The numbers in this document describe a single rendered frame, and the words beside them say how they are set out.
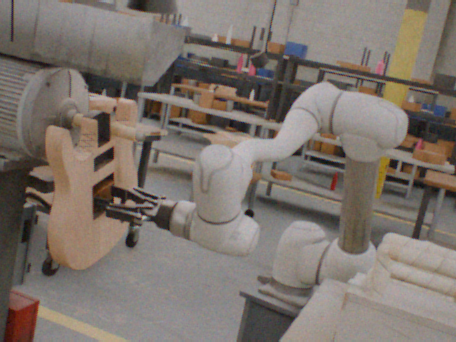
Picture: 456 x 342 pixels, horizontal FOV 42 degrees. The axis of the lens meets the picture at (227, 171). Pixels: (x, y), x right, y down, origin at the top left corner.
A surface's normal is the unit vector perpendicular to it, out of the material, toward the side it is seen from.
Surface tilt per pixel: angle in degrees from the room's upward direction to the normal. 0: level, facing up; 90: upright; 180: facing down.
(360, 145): 124
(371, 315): 90
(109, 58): 90
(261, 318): 90
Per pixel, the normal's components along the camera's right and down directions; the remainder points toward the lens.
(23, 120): -0.37, 0.24
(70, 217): 0.92, 0.23
